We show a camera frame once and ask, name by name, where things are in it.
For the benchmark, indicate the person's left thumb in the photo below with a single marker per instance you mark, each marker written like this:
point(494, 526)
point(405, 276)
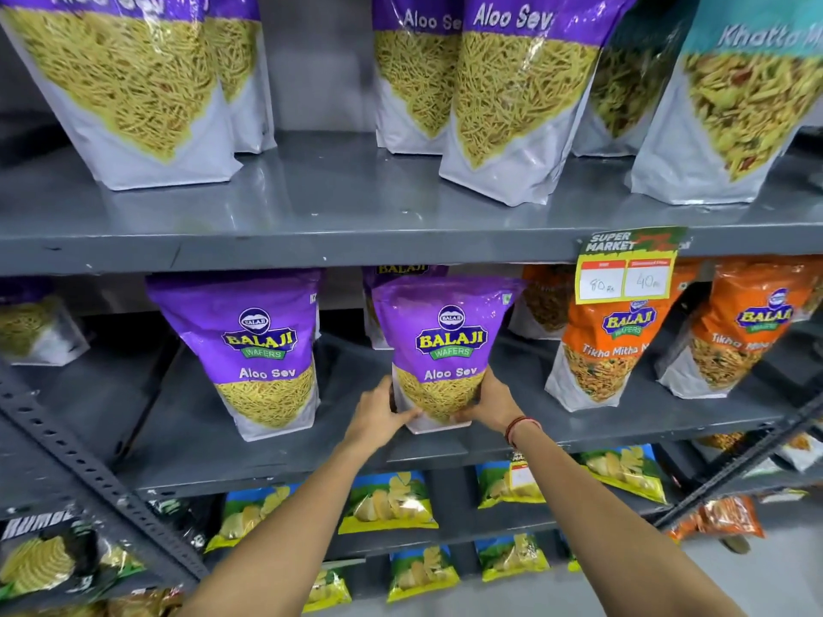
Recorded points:
point(406, 417)

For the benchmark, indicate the teal snack packet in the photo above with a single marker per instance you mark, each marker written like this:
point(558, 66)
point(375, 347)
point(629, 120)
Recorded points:
point(739, 102)
point(627, 83)

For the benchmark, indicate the person's right forearm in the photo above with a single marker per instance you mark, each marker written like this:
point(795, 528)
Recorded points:
point(611, 526)

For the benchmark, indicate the black chip packet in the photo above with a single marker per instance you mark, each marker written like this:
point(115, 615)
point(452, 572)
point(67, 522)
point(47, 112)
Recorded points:
point(183, 517)
point(45, 552)

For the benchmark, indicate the person's right thumb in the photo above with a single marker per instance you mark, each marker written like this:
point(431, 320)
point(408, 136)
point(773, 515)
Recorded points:
point(466, 414)

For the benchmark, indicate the grey metal shelf rack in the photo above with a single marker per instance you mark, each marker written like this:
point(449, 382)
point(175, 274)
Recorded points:
point(360, 205)

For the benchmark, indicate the small orange snack packet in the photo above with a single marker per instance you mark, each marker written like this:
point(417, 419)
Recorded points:
point(726, 517)

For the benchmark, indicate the white yellow snack packet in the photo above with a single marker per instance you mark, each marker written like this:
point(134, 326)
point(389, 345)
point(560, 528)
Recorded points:
point(800, 449)

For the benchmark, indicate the person's left forearm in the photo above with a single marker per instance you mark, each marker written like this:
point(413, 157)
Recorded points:
point(283, 539)

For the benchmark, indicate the person's right hand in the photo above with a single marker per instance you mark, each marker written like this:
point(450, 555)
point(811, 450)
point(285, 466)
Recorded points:
point(495, 408)

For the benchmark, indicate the person's left hand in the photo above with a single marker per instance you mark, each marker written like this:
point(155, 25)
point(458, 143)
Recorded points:
point(371, 414)

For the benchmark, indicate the yellow shelf price tag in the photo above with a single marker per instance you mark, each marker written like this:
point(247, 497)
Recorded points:
point(627, 269)

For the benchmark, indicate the purple snack packet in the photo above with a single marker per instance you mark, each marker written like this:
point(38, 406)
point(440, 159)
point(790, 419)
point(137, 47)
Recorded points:
point(32, 324)
point(411, 76)
point(247, 70)
point(443, 314)
point(238, 314)
point(379, 282)
point(116, 83)
point(514, 89)

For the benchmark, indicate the grey slotted metal rack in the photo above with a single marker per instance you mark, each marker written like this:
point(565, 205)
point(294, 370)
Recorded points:
point(739, 467)

